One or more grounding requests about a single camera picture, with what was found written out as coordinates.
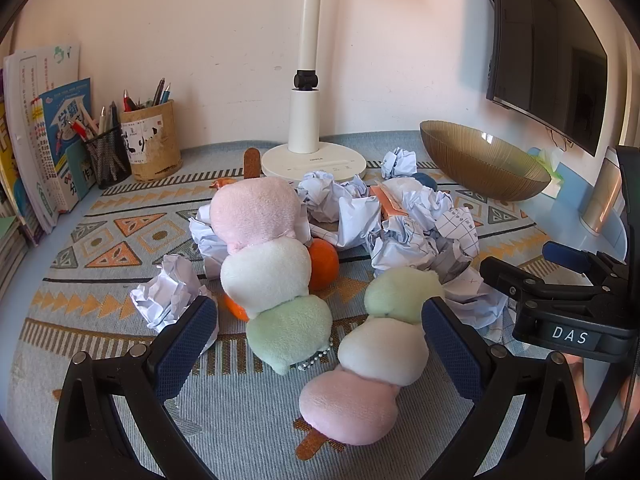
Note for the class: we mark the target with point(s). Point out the pile of papers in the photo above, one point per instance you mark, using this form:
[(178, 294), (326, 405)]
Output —
[(410, 240)]

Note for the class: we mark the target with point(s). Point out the small orange scrap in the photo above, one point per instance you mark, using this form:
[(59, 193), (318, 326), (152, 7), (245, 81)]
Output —
[(222, 184)]

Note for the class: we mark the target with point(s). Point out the green tissue pack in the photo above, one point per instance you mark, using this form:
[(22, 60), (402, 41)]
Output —
[(552, 165)]

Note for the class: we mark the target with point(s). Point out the black flat screen television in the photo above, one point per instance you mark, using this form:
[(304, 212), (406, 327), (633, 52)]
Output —
[(545, 50)]

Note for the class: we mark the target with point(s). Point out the person's right hand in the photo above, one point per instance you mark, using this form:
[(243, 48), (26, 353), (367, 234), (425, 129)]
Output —
[(581, 395)]

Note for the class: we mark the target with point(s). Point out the bunch of pens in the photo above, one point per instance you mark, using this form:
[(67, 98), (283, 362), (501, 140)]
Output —
[(160, 91), (102, 117)]

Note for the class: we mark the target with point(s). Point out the patterned woven table mat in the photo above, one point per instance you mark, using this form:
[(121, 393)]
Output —
[(150, 220)]

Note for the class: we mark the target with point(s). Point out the green notebook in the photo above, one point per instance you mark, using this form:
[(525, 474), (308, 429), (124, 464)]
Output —
[(10, 245)]

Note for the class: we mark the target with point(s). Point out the blue cover book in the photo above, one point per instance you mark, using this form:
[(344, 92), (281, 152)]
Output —
[(60, 125)]

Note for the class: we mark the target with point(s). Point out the bamboo pen holder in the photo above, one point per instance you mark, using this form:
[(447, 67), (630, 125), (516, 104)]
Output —
[(152, 145)]

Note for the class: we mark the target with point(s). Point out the white desk lamp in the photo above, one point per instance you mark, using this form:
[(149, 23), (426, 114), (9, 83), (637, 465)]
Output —
[(305, 120)]

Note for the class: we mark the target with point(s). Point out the yellow cover book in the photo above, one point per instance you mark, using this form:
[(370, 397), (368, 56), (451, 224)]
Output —
[(7, 160)]

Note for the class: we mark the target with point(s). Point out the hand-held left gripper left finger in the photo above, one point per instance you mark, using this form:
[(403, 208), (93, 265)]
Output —
[(187, 350)]

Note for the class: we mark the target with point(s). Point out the beige thermos bottle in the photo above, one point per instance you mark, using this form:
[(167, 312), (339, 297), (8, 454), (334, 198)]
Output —
[(600, 195)]

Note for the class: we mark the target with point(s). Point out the dark blue round object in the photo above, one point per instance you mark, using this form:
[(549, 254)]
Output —
[(426, 180)]

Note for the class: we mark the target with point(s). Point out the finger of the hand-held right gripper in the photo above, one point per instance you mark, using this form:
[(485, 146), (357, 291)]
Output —
[(565, 256), (505, 277)]

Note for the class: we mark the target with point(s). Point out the brown ribbed glass bowl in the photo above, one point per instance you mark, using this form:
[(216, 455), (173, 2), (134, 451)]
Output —
[(480, 165)]

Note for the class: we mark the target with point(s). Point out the tricolour plush dango skewer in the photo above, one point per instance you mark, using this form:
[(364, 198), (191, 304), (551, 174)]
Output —
[(385, 350), (255, 210)]

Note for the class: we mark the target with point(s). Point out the stack of books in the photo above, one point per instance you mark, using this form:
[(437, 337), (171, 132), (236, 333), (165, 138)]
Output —
[(35, 80)]

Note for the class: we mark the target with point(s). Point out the black mesh pen holder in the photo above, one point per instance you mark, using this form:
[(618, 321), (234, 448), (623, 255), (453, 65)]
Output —
[(107, 160)]

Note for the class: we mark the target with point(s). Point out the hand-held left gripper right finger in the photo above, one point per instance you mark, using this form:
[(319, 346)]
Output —
[(450, 352)]

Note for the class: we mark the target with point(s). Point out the orange snack packet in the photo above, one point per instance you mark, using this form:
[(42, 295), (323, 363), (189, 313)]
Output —
[(387, 202)]

